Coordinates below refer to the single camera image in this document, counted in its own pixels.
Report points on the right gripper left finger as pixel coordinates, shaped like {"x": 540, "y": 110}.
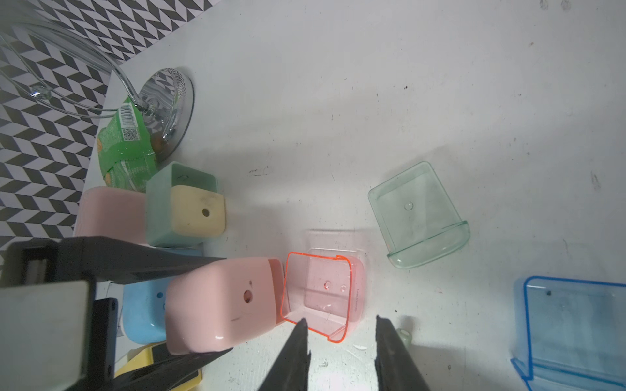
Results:
{"x": 291, "y": 369}

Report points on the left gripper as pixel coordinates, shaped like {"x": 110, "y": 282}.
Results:
{"x": 55, "y": 334}

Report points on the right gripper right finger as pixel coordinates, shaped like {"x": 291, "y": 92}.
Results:
{"x": 394, "y": 365}

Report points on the pink transparent tray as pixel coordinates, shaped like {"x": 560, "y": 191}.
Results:
{"x": 327, "y": 288}

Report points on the blue pencil sharpener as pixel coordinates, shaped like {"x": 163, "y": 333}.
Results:
{"x": 144, "y": 299}

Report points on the mint green pencil sharpener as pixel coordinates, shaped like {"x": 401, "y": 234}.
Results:
{"x": 183, "y": 207}

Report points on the blue transparent tray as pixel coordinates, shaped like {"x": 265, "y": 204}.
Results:
{"x": 570, "y": 334}

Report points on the green snack packet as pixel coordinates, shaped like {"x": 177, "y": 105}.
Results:
{"x": 127, "y": 160}

